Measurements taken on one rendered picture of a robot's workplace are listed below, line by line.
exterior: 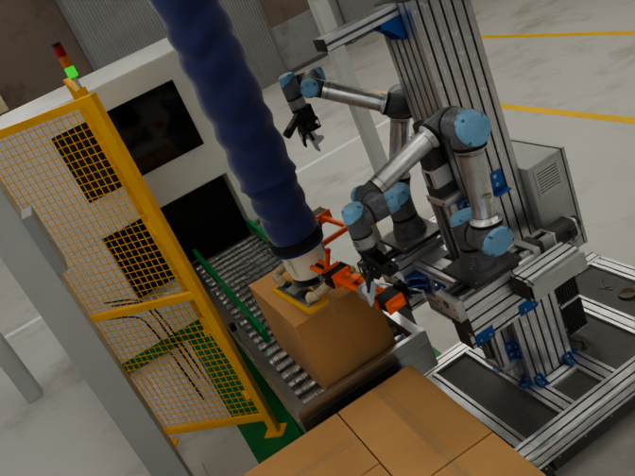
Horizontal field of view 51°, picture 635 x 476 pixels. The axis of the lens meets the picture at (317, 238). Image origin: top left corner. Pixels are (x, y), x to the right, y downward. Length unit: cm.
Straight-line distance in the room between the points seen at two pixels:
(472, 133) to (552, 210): 80
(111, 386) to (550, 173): 226
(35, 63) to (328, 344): 954
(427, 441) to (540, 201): 107
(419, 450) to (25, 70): 1015
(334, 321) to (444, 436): 69
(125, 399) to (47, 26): 906
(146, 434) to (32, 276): 102
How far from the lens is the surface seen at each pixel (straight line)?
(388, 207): 219
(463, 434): 271
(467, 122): 225
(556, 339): 328
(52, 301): 331
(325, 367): 306
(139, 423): 363
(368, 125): 596
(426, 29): 254
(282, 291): 290
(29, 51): 1194
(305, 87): 277
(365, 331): 309
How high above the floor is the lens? 242
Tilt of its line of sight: 24 degrees down
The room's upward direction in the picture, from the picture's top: 24 degrees counter-clockwise
